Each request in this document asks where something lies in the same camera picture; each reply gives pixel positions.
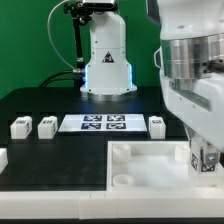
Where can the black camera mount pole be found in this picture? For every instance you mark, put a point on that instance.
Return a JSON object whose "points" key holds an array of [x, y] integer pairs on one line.
{"points": [[80, 17]]}

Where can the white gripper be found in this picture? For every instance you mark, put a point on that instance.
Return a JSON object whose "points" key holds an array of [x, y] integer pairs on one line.
{"points": [[202, 110]]}

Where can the white left fence block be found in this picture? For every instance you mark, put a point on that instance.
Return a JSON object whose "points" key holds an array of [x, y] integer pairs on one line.
{"points": [[3, 159]]}

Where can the white front fence wall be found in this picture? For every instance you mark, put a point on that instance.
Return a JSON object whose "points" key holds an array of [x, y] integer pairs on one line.
{"points": [[182, 203]]}

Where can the white marker sheet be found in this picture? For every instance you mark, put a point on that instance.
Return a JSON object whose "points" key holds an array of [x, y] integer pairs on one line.
{"points": [[103, 123]]}

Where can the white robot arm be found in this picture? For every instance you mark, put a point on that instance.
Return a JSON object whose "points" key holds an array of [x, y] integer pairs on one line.
{"points": [[190, 59]]}

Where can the white square table top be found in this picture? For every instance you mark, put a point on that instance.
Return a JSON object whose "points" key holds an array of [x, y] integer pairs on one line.
{"points": [[139, 165]]}

